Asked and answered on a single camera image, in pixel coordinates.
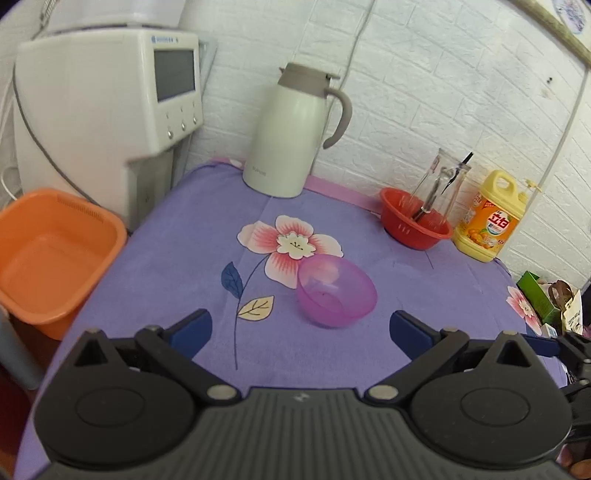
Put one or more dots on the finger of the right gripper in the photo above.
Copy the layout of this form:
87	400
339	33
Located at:
543	346

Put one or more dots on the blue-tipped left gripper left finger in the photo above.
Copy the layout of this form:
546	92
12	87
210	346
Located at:
171	351

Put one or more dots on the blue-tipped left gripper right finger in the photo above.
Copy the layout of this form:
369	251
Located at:
432	353

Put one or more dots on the translucent purple plastic bowl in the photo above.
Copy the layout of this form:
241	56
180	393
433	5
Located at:
333	292

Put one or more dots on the white printed paper bag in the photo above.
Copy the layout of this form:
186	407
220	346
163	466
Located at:
569	303

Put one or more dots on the green box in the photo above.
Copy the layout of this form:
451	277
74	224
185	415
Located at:
539	299

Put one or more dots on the purple floral tablecloth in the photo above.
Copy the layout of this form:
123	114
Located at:
216	244

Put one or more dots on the red plastic colander basket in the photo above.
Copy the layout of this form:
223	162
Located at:
398	206

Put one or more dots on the yellow dish soap bottle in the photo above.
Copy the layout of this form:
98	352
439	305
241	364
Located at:
494	214

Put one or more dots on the black stirring stick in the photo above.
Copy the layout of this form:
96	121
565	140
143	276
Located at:
443	186

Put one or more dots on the orange plastic basin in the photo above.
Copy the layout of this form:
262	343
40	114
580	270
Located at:
55	248

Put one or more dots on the grey cylindrical cup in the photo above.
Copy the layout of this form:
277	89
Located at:
15	357

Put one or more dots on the white thermal carafe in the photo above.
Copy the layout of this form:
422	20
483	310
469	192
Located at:
290	131

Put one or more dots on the white countertop water dispenser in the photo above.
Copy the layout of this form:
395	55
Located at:
98	113

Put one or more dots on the white water purifier unit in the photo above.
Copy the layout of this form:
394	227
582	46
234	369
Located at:
78	14

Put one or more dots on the wrapped horizontal wall pipe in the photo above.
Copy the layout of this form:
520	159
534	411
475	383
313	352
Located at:
555	27

